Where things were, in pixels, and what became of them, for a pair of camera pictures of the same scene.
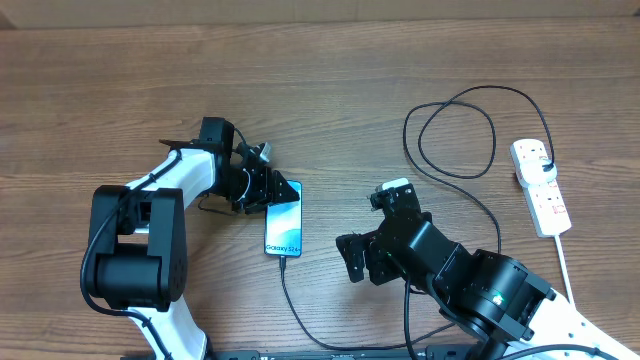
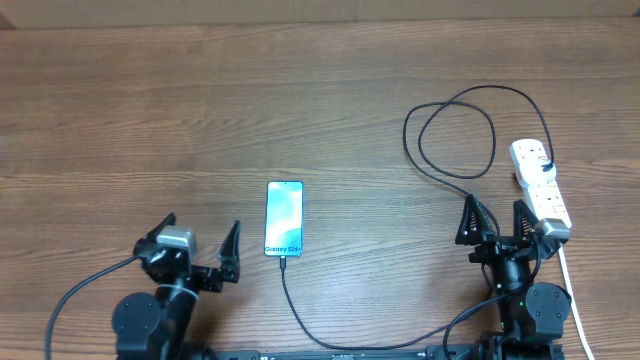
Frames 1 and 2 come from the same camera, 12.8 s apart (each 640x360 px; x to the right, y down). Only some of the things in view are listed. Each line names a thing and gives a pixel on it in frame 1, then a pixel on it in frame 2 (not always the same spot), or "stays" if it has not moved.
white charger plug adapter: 532,171 stays
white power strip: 547,207 stays
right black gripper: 385,270 to 480,232
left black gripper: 266,190 to 209,280
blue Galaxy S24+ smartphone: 283,226 stays
